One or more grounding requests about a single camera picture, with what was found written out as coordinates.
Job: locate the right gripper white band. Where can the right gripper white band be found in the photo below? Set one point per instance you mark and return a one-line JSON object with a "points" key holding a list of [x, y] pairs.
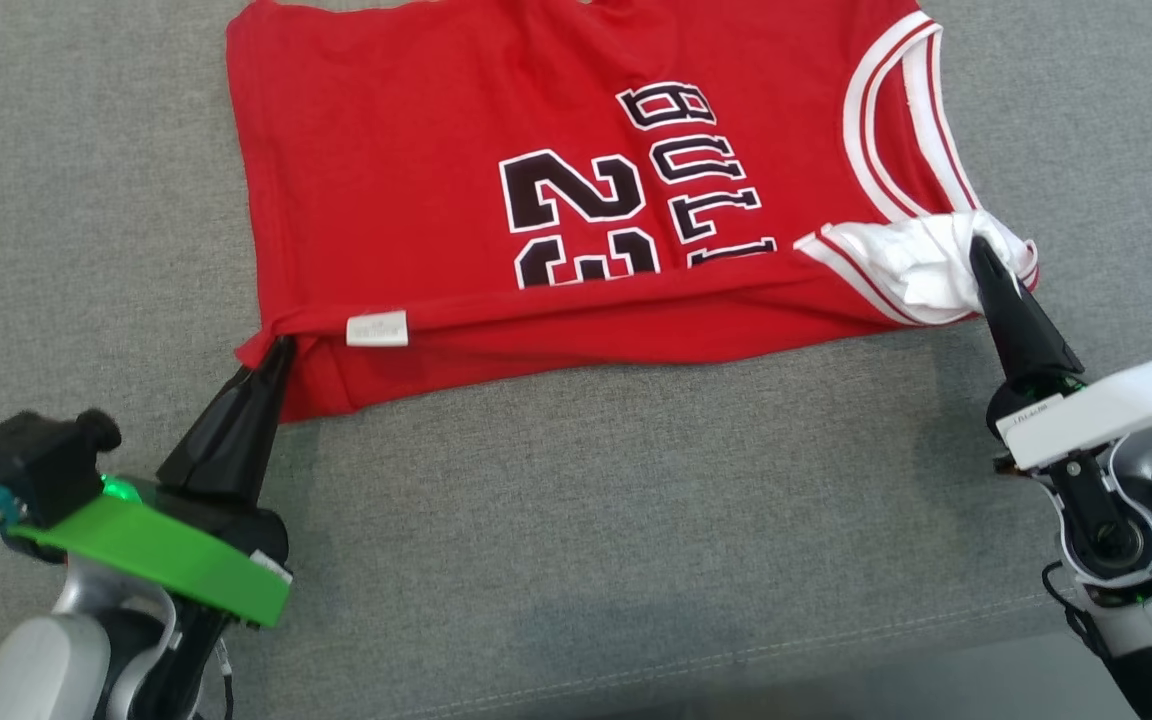
{"points": [[1116, 405]]}

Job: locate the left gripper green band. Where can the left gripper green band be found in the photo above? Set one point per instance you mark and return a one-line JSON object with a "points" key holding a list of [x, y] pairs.
{"points": [[156, 550]]}

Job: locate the red basketball jersey white trim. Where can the red basketball jersey white trim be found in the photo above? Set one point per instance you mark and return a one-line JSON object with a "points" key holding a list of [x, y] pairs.
{"points": [[416, 120]]}

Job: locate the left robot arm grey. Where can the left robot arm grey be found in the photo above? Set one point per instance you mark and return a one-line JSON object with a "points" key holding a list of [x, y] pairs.
{"points": [[36, 670]]}

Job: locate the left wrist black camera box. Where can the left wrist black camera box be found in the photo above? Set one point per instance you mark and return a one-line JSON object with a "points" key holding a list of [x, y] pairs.
{"points": [[31, 465]]}

